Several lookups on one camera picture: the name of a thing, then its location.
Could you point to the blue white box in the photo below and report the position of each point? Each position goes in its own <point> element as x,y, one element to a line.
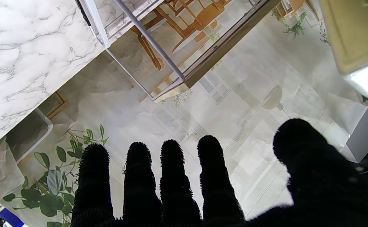
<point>10,218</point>

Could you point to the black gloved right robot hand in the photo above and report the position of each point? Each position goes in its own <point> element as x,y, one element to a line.
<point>329,189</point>

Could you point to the grey box unit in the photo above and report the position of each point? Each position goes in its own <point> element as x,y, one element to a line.
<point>365,135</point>

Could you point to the printed room scene backdrop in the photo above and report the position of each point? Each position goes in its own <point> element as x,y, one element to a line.
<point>234,110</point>

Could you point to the wooden shelf with metal frame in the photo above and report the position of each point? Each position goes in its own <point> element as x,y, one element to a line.
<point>222,47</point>

